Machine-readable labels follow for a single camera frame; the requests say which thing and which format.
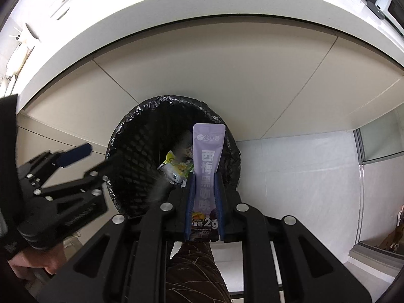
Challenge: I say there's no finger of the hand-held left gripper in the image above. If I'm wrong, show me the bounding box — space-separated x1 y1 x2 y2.
33 161 115 201
17 143 93 190

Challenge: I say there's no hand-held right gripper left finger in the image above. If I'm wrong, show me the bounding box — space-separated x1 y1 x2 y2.
39 174 195 303

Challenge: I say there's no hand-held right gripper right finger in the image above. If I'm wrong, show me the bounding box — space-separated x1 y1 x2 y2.
214 172 371 303

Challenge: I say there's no yellow clear snack wrapper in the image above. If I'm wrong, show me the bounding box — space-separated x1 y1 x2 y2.
158 150 194 184

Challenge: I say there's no purple coffee sachet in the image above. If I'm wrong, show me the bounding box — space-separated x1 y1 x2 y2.
187 123 226 242

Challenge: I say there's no waste bin with black liner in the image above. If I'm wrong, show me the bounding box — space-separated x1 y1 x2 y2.
106 95 242 219

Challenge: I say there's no person's left hand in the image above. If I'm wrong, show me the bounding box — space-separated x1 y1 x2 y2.
8 243 69 274

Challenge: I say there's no brown cloth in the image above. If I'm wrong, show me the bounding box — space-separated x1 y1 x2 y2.
376 226 404 254

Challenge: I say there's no glass door panel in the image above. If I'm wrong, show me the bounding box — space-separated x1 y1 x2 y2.
353 104 404 165

